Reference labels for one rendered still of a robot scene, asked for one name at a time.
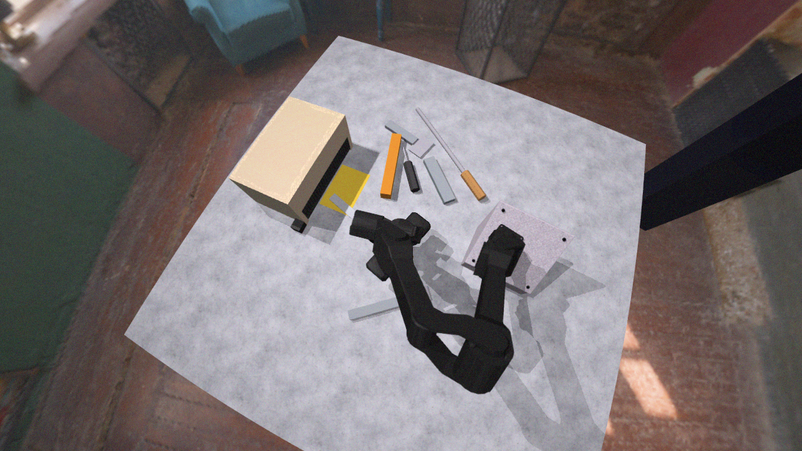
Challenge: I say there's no tan rectangular box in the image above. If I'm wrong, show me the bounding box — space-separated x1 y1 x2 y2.
228 96 370 234

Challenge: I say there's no orange rectangular bar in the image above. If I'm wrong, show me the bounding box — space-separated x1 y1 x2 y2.
380 133 402 199

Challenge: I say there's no orange-brown rounded cylinder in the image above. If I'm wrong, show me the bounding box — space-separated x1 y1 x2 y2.
329 193 355 220

